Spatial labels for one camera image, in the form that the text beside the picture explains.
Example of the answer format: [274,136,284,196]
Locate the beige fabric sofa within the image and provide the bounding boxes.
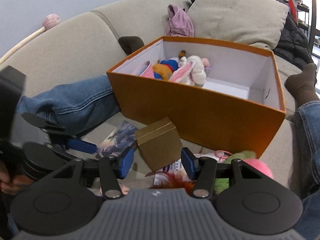
[1,0,301,194]

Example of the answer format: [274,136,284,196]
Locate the white illustrated tissue pack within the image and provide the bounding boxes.
[153,159,190,186]

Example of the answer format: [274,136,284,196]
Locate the gold cardboard small box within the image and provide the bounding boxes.
[135,118,182,171]

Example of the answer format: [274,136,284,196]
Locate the black puffer jacket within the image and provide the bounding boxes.
[273,12,313,70]

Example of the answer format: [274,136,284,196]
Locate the left leg blue jeans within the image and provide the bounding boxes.
[17,74,120,136]

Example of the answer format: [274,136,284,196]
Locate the red orange feather toy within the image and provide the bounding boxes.
[145,171,195,195]

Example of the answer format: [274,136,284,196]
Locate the right leg blue jeans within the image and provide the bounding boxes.
[284,62,320,240]

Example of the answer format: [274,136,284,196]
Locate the brown bear plush blue outfit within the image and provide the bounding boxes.
[152,50,186,81]

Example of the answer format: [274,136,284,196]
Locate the blue illustrated card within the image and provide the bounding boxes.
[95,121,138,159]

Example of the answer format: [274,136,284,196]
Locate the purple crumpled garment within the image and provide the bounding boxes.
[166,4,195,37]

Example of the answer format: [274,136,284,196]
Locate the white pink bunny plush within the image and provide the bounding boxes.
[169,55,211,87]

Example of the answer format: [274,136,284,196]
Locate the leg blue jeans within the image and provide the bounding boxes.
[284,62,320,240]
[17,74,120,136]

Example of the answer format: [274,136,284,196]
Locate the beige sofa cushion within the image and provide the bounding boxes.
[187,0,289,50]

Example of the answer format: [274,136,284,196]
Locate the person left hand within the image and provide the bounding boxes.
[0,163,34,196]

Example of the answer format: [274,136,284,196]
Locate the pink green fluffy pompom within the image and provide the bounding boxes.
[214,150,275,196]

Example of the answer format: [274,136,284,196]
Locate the pink card wallet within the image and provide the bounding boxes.
[131,61,155,79]

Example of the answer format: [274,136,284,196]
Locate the pink pompom wooden stick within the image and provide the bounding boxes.
[1,14,60,64]

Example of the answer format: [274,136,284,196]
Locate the orange cardboard storage box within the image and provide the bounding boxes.
[107,37,286,156]

